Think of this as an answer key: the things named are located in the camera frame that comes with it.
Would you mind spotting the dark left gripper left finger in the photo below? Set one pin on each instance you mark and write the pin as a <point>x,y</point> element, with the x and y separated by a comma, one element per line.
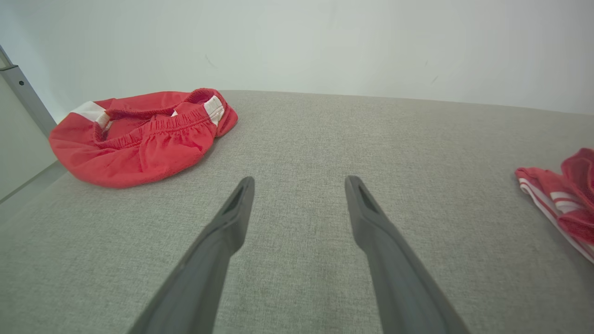
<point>204,269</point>

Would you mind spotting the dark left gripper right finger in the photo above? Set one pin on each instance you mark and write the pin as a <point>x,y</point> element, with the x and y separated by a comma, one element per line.
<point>394,269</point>

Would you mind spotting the red shorts white stripe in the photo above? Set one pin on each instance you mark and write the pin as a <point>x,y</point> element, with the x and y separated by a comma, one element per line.
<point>139,157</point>

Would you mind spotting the red shirt white stripes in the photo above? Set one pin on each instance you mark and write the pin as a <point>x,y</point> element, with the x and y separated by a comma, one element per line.
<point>573,204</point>

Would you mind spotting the grey metal post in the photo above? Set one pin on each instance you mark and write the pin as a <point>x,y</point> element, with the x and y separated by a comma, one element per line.
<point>28,93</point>

